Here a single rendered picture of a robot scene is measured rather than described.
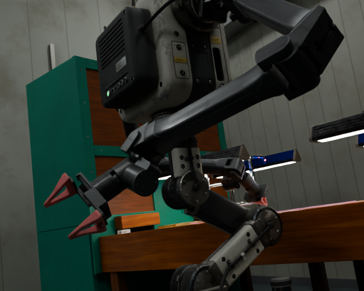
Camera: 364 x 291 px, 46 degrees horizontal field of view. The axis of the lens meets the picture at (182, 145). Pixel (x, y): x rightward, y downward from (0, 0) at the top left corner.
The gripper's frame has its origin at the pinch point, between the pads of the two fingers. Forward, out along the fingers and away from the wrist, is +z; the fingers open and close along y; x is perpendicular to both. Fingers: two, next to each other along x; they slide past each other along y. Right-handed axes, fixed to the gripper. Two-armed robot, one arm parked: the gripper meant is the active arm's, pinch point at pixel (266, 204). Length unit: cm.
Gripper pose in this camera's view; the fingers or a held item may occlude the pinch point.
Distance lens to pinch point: 193.5
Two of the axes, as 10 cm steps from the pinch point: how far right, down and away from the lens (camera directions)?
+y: -7.4, 2.2, 6.4
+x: -3.1, 7.3, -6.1
